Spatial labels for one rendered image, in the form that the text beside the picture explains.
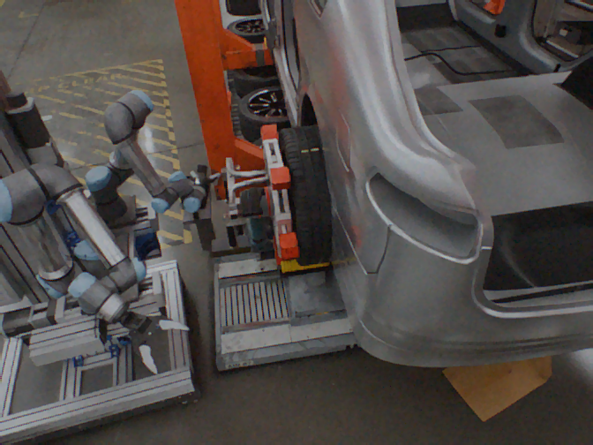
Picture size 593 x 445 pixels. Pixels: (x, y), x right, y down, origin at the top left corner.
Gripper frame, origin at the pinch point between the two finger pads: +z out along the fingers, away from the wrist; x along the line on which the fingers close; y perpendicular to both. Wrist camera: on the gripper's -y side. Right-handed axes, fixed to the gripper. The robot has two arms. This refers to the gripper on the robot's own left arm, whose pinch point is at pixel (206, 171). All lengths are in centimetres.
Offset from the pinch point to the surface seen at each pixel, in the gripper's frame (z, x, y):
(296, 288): -14, 53, 61
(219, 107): 12.8, 4.9, -30.8
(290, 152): -38, 44, -29
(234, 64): 212, -17, -12
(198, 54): 6, -3, -58
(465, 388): -59, 142, 82
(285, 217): -52, 44, -6
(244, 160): 23.6, 17.4, 2.1
